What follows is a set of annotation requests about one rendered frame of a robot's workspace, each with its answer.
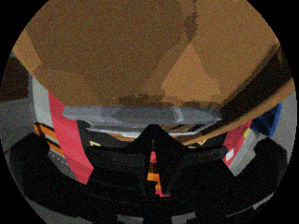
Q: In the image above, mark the yellow flat disc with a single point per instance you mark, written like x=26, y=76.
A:
x=245, y=132

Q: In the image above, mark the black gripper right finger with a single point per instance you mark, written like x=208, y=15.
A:
x=172, y=157

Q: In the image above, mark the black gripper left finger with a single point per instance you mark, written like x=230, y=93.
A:
x=135, y=158

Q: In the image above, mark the white flat card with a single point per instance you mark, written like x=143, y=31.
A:
x=229, y=155

